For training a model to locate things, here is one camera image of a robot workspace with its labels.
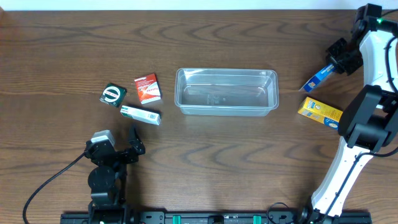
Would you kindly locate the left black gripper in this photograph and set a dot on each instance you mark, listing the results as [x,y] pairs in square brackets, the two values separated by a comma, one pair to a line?
[137,149]

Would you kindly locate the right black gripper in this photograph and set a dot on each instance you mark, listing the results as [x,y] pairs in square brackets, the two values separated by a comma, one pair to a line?
[342,59]

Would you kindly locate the blue Kool Fever box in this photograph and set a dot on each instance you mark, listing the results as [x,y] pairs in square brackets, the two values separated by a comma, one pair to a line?
[320,76]

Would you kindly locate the yellow medicine box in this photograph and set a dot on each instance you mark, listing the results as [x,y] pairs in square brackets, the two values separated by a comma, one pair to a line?
[320,112]

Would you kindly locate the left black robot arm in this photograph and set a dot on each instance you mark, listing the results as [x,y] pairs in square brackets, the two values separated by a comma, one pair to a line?
[108,180]

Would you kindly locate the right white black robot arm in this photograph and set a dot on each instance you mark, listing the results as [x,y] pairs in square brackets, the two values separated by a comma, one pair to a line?
[368,123]

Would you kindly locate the clear plastic container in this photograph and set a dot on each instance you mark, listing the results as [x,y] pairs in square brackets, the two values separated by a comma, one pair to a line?
[226,91]

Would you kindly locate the white green Panadol box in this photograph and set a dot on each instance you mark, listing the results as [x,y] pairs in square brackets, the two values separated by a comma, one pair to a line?
[141,115]

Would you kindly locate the green round-logo box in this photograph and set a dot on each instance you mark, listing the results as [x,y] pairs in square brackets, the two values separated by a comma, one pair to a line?
[113,95]

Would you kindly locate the red medicine box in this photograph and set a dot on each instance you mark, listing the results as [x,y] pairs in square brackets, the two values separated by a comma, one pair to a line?
[147,88]

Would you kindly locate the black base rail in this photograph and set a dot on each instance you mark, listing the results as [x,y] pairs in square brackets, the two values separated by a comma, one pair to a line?
[121,216]

